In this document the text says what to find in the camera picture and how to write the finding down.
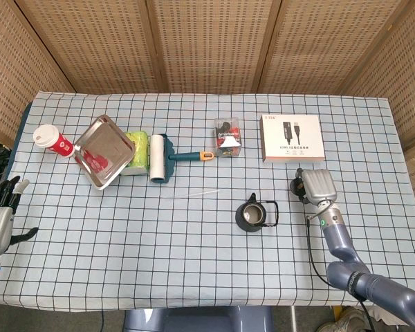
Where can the clear box of coffee capsules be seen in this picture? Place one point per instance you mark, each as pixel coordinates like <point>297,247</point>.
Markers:
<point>228,136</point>

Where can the teal lint roller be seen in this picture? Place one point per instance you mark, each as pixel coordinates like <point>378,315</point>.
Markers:
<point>157,155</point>

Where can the clear glass rod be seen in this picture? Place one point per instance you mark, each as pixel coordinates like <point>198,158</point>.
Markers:
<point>193,194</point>

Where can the woven folding screen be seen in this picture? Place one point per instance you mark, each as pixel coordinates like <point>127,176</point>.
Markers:
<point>207,45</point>

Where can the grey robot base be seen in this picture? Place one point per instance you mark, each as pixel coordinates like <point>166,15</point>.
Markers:
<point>193,320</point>

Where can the dark green teapot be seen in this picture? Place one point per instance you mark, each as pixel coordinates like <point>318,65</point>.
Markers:
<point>243,223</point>

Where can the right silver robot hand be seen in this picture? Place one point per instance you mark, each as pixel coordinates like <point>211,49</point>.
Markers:
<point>320,186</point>

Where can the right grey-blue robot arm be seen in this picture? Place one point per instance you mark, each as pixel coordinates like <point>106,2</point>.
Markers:
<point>339,238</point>

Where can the beige sneaker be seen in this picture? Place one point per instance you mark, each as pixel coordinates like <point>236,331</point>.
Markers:
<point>346,321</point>

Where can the yellow green sponge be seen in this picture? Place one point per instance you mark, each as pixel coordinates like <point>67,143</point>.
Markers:
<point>140,148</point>

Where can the dark green teapot lid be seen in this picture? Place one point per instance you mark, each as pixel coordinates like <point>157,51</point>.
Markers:
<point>293,188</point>

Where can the red and white paper cup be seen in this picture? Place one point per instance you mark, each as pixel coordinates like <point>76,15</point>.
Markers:
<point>60,145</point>

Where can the blue checked tablecloth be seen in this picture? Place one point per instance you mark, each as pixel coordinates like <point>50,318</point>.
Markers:
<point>159,249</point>

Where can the stainless steel tray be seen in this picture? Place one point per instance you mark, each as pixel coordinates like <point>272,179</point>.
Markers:
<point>103,152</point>

